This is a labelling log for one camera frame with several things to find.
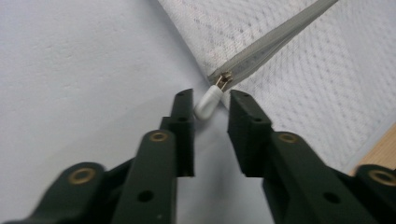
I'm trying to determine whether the white mesh fabric bag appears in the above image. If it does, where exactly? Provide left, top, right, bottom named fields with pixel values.
left=157, top=0, right=396, bottom=174

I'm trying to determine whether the white zipper pull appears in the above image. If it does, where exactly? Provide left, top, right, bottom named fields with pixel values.
left=193, top=72, right=234, bottom=121

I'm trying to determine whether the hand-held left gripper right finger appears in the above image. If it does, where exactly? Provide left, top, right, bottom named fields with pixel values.
left=226, top=89, right=276, bottom=178

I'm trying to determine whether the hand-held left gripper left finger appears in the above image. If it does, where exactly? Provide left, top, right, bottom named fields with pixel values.
left=159, top=88, right=196, bottom=178

